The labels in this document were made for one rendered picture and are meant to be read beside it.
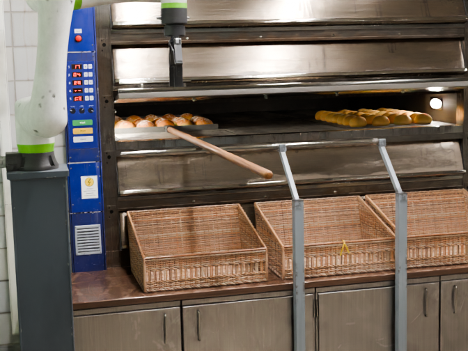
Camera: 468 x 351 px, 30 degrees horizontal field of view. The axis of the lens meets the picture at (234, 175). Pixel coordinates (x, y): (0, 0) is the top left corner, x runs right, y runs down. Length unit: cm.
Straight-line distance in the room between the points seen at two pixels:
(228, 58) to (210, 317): 125
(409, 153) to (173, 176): 124
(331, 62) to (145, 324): 158
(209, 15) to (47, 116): 150
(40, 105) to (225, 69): 150
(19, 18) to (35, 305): 149
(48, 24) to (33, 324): 103
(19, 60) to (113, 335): 131
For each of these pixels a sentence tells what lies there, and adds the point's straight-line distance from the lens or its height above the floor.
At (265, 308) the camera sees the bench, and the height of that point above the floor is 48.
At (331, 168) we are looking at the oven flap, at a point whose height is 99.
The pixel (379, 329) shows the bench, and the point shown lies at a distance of 407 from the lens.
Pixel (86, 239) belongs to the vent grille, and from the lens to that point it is 415.
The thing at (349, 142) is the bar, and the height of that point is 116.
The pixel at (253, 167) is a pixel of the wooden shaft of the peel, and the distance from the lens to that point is 297.
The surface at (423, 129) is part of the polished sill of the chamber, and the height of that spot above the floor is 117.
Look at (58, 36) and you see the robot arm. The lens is 289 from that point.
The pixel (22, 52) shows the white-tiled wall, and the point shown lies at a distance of 408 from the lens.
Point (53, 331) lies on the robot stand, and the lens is 314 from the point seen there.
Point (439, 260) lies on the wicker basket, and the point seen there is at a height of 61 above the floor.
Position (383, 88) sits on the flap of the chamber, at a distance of 431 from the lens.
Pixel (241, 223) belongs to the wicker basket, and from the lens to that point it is 422.
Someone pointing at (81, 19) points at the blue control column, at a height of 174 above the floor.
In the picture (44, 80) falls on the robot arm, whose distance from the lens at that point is 288.
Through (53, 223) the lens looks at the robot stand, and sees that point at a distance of 305.
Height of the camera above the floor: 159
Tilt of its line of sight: 8 degrees down
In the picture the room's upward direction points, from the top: 1 degrees counter-clockwise
